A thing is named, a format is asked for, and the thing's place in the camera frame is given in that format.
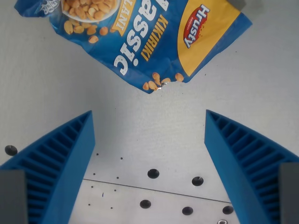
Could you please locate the blue peanut snack bag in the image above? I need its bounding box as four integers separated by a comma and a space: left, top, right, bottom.
14, 0, 254, 95

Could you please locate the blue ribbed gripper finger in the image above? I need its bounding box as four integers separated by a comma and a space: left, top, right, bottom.
0, 110, 96, 224
204, 109, 299, 224

